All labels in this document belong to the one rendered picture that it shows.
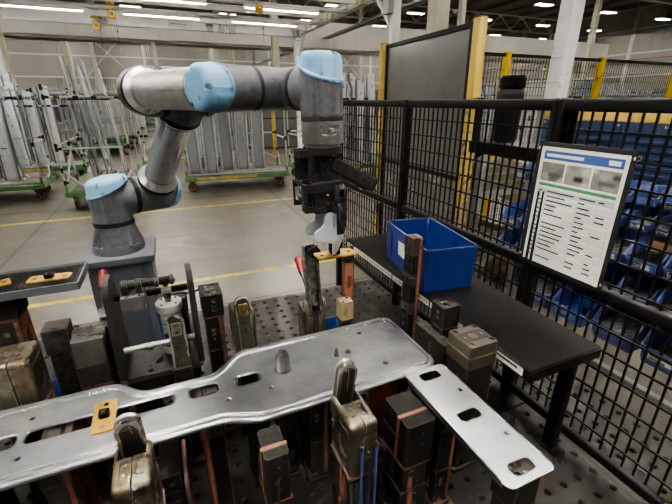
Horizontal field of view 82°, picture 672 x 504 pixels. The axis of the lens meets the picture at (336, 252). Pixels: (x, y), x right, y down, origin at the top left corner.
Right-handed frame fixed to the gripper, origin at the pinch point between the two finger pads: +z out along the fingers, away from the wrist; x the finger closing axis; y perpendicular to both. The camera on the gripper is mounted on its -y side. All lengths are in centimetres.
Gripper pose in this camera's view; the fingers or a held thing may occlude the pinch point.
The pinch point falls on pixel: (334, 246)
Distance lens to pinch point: 79.2
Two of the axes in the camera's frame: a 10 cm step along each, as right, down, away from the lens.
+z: 0.1, 9.3, 3.7
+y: -9.2, 1.6, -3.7
